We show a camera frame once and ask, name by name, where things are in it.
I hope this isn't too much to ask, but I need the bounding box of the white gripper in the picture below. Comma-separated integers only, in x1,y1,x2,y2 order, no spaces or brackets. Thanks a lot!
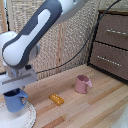
0,67,39,99

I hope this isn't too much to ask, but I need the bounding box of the blue vase with handle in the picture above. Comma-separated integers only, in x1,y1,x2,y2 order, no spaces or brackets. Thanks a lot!
2,88,30,114

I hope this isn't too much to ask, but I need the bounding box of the white round plate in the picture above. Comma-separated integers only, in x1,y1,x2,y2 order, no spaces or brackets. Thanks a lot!
0,99,37,128

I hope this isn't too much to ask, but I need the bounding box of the orange rectangular block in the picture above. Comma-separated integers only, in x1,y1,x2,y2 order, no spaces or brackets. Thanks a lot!
49,93,65,107

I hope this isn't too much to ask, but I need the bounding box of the pink cup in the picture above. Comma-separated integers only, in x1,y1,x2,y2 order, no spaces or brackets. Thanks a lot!
74,74,94,95

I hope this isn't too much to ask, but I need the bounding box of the woven rattan folding screen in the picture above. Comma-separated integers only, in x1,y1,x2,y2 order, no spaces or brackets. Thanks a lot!
5,0,101,81

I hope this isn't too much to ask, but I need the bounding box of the brown drawer cabinet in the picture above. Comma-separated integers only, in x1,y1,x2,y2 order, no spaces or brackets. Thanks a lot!
86,9,128,83

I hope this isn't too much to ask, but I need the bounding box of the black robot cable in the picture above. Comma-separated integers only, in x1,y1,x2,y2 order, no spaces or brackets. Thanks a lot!
35,0,122,75

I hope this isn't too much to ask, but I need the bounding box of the metal drawer handle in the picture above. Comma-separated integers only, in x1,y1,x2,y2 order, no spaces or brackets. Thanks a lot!
105,28,128,37
96,55,124,67

